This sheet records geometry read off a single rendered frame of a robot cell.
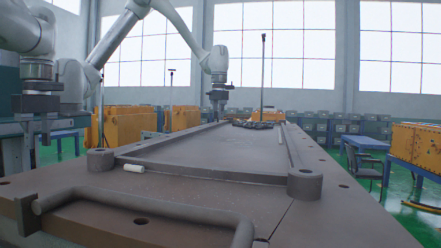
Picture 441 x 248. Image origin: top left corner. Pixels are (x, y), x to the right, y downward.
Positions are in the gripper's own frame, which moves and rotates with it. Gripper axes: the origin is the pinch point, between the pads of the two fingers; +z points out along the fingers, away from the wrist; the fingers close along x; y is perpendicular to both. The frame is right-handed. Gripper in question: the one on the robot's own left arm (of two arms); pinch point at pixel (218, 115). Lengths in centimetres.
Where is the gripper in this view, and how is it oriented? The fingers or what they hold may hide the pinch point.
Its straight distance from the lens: 127.1
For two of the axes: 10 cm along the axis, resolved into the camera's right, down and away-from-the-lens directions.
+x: 4.9, 0.8, -8.7
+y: -8.7, 0.1, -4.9
